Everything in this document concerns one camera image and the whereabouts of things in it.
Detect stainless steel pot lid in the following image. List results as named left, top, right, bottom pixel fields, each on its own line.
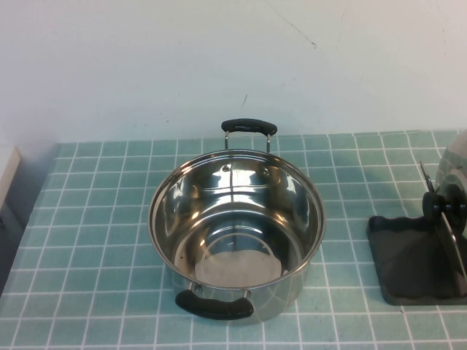
left=421, top=129, right=467, bottom=238

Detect black lid rack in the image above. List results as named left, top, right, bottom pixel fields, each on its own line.
left=367, top=162, right=467, bottom=307

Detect teal checkered tablecloth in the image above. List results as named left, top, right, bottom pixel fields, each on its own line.
left=0, top=130, right=467, bottom=350

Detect beige box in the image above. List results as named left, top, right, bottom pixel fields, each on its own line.
left=0, top=145, right=23, bottom=217

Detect stainless steel pot black handles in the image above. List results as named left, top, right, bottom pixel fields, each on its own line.
left=147, top=117, right=327, bottom=322

